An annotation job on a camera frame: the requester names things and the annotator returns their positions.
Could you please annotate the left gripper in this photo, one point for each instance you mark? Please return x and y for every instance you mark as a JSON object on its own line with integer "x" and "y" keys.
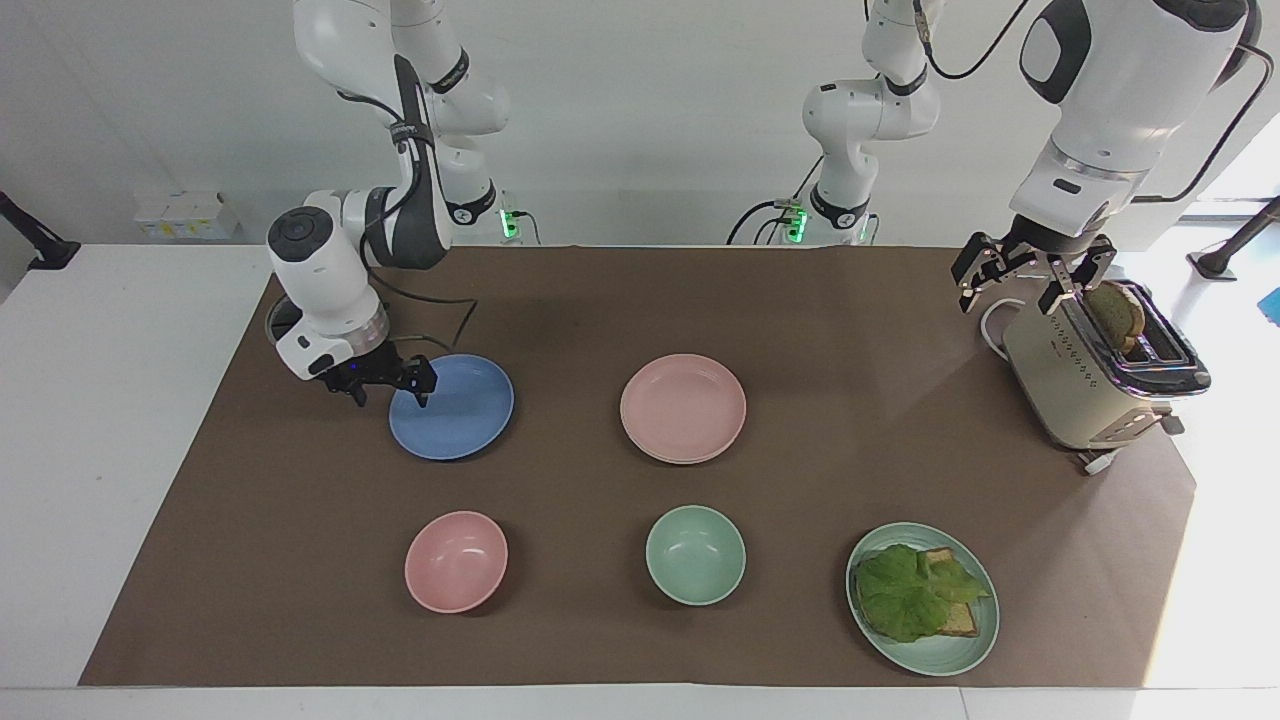
{"x": 1050, "y": 243}

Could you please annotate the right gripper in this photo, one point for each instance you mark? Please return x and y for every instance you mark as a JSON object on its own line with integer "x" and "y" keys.
{"x": 365, "y": 372}

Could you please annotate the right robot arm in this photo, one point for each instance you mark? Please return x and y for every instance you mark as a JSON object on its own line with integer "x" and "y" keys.
{"x": 330, "y": 270}

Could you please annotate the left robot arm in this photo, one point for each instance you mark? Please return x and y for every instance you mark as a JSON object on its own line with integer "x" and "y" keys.
{"x": 1120, "y": 90}

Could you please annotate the blue plate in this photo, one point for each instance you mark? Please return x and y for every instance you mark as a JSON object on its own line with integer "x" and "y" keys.
{"x": 455, "y": 410}

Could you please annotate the beige toaster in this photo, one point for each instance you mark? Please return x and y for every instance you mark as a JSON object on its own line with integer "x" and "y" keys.
{"x": 1060, "y": 380}

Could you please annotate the pink bowl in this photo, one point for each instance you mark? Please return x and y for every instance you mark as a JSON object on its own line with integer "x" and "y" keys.
{"x": 456, "y": 560}

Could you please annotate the black stand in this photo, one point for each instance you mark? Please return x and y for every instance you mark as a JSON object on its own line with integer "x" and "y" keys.
{"x": 35, "y": 245}
{"x": 1235, "y": 245}

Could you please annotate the white boxes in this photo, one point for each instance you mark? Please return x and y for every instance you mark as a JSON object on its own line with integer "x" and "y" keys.
{"x": 185, "y": 215}

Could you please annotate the pink plate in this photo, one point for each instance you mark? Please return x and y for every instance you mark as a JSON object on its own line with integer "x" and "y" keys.
{"x": 683, "y": 405}

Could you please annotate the beige plate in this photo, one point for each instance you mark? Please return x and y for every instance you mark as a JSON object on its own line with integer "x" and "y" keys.
{"x": 684, "y": 461}

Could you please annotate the green bowl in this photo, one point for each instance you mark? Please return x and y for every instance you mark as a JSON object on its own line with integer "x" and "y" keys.
{"x": 695, "y": 553}

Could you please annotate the green lettuce leaf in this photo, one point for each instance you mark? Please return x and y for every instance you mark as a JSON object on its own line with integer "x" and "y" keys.
{"x": 910, "y": 595}

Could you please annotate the toasted bread slice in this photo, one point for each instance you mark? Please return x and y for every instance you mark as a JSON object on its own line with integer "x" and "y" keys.
{"x": 962, "y": 620}

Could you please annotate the green plate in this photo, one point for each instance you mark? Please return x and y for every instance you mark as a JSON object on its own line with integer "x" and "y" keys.
{"x": 940, "y": 655}

